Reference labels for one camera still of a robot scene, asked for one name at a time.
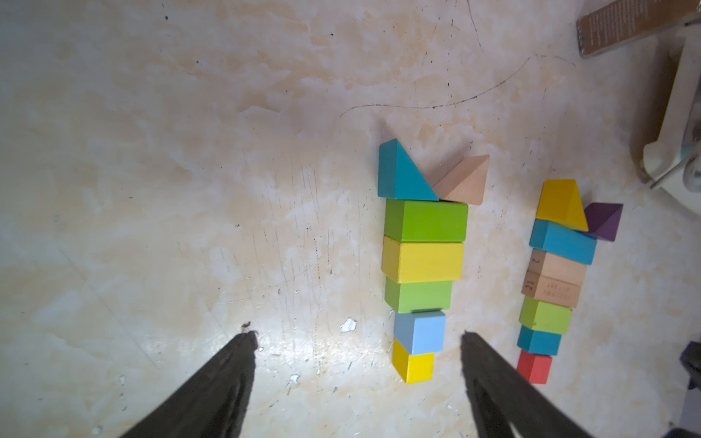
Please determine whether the yellow rectangular block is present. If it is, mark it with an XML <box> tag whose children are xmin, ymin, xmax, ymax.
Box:
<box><xmin>382</xmin><ymin>237</ymin><xmax>465</xmax><ymax>284</ymax></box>

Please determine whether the light blue cube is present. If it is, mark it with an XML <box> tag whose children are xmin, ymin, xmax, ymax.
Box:
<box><xmin>394</xmin><ymin>310</ymin><xmax>447</xmax><ymax>356</ymax></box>

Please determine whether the purple triangle block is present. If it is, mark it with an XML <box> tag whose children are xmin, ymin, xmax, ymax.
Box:
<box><xmin>584</xmin><ymin>203</ymin><xmax>624</xmax><ymax>242</ymax></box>

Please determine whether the brown spice jar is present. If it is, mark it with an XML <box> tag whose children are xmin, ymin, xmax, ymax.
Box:
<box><xmin>576</xmin><ymin>0</ymin><xmax>700</xmax><ymax>58</ymax></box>

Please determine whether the green block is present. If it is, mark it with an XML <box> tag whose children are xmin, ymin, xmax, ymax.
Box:
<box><xmin>384</xmin><ymin>199</ymin><xmax>469</xmax><ymax>243</ymax></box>
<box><xmin>384</xmin><ymin>277</ymin><xmax>453</xmax><ymax>314</ymax></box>
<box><xmin>520</xmin><ymin>297</ymin><xmax>573</xmax><ymax>335</ymax></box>

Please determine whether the natural wood block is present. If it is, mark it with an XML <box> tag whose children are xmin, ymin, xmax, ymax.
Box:
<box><xmin>528</xmin><ymin>249</ymin><xmax>588</xmax><ymax>287</ymax></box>
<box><xmin>521</xmin><ymin>271</ymin><xmax>581</xmax><ymax>308</ymax></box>

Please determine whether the yellow triangle block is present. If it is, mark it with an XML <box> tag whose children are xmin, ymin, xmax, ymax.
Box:
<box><xmin>536</xmin><ymin>179</ymin><xmax>589</xmax><ymax>232</ymax></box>

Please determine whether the red cube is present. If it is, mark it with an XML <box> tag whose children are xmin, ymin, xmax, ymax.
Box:
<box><xmin>517</xmin><ymin>350</ymin><xmax>553</xmax><ymax>385</ymax></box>

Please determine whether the teal long block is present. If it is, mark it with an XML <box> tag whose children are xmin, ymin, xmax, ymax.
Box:
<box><xmin>529</xmin><ymin>219</ymin><xmax>597</xmax><ymax>266</ymax></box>

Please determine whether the natural wood half round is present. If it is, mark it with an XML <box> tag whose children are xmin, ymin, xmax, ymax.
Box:
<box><xmin>433</xmin><ymin>155</ymin><xmax>490</xmax><ymax>205</ymax></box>

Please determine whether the teal triangle block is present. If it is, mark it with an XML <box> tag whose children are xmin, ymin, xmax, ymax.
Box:
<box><xmin>378</xmin><ymin>139</ymin><xmax>439</xmax><ymax>202</ymax></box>

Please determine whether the mint green toaster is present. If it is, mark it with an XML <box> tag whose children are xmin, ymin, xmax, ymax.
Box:
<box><xmin>643</xmin><ymin>20</ymin><xmax>700</xmax><ymax>215</ymax></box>

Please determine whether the teal small block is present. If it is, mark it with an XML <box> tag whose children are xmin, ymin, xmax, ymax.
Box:
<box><xmin>517</xmin><ymin>326</ymin><xmax>562</xmax><ymax>357</ymax></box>

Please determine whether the small yellow cube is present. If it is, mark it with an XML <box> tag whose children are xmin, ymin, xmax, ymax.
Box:
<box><xmin>392</xmin><ymin>339</ymin><xmax>436</xmax><ymax>384</ymax></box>

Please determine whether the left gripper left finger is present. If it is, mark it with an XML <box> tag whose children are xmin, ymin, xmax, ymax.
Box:
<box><xmin>124</xmin><ymin>331</ymin><xmax>258</xmax><ymax>437</ymax></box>

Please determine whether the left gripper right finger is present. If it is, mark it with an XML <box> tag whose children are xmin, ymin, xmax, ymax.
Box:
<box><xmin>461</xmin><ymin>332</ymin><xmax>589</xmax><ymax>437</ymax></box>

